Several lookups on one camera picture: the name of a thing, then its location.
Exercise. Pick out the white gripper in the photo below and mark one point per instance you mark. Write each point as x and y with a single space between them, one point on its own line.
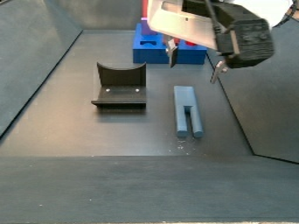
168 19

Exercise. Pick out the blue square-circle object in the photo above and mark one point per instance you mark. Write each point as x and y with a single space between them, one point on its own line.
188 107

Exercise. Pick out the black curved fixture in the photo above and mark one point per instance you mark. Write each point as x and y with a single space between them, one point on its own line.
122 86

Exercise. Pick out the red square peg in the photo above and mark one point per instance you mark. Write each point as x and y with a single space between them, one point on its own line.
145 5

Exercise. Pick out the red hexagonal peg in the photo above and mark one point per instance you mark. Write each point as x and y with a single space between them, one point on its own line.
190 43

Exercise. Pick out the red pentagon peg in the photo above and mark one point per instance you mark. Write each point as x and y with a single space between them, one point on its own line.
177 40

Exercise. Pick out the blue shape-sorter base block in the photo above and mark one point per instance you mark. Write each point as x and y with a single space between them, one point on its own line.
150 50

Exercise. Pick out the purple peg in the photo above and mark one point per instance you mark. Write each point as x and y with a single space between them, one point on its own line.
146 30

